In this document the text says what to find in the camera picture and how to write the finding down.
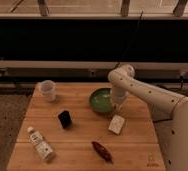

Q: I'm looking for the black cable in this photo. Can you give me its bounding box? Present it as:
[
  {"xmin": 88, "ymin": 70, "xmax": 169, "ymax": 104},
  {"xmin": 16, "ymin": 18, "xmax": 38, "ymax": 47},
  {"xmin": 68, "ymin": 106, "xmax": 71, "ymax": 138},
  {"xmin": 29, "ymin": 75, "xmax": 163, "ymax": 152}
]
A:
[{"xmin": 115, "ymin": 9, "xmax": 145, "ymax": 68}]

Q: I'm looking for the white tube bottle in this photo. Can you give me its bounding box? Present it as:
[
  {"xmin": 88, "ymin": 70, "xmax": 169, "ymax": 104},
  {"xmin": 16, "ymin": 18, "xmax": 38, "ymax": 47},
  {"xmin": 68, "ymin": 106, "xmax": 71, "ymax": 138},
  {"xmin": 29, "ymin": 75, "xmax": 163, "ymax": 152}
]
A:
[{"xmin": 27, "ymin": 127, "xmax": 55, "ymax": 162}]

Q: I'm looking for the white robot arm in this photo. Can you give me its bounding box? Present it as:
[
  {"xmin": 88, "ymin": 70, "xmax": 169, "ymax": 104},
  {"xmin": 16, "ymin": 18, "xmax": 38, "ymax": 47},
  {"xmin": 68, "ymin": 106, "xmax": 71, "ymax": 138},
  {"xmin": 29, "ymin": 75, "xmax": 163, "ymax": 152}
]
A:
[{"xmin": 108, "ymin": 64, "xmax": 188, "ymax": 171}]

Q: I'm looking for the green ceramic bowl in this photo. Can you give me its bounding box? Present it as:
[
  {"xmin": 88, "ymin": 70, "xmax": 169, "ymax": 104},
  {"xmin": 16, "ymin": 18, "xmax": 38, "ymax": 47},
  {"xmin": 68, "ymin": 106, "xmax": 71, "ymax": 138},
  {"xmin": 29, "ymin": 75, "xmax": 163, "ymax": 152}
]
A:
[{"xmin": 89, "ymin": 88, "xmax": 114, "ymax": 114}]

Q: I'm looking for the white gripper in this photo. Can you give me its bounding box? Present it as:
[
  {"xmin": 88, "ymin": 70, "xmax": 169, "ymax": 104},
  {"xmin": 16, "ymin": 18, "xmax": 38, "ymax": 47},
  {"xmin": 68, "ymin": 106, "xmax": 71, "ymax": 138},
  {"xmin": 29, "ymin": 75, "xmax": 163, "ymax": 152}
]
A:
[{"xmin": 111, "ymin": 87, "xmax": 128, "ymax": 112}]

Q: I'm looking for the dark red chili pepper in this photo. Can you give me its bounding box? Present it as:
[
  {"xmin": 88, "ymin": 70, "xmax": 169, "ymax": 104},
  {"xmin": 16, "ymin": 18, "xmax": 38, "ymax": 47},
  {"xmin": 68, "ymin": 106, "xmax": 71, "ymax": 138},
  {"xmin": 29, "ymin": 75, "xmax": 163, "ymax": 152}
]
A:
[{"xmin": 91, "ymin": 141, "xmax": 112, "ymax": 163}]

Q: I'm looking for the black small block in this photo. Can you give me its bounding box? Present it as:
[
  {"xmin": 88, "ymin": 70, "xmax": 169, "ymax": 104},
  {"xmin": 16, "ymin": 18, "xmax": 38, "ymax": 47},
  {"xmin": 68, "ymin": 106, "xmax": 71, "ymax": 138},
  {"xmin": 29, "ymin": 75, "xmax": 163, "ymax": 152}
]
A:
[{"xmin": 58, "ymin": 110, "xmax": 72, "ymax": 128}]

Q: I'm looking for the white plastic cup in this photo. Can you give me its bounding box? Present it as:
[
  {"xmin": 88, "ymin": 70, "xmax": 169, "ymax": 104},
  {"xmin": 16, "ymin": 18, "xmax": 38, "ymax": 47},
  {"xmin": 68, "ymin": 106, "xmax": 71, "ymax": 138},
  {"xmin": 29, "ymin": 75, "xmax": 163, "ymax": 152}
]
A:
[{"xmin": 39, "ymin": 80, "xmax": 56, "ymax": 102}]

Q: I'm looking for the white rectangular sponge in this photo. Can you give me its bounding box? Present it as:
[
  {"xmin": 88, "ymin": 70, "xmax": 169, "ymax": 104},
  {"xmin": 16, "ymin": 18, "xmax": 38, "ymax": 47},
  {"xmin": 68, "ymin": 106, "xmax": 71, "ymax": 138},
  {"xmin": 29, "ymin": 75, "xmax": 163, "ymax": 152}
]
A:
[{"xmin": 108, "ymin": 115, "xmax": 125, "ymax": 134}]

